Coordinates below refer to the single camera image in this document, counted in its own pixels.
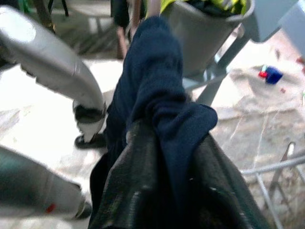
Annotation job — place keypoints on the white folding table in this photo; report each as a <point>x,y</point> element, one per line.
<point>269,21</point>

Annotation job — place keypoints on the silver left robot leg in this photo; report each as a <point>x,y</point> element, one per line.
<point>47,55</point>

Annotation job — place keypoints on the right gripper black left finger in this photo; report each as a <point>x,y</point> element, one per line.
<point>138,179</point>

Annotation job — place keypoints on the small blue toy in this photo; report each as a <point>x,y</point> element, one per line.
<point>274,75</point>

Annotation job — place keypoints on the silver robot leg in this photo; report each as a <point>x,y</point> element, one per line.
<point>28,181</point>
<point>47,55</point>

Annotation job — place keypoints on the silver right robot leg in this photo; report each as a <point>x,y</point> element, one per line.
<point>28,181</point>

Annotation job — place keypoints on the navy blue garment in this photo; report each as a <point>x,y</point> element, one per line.
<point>152,71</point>

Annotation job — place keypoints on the grey plastic bucket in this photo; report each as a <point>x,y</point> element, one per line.
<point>202,40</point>

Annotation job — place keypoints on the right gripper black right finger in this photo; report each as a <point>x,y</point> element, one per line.
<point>226,190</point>

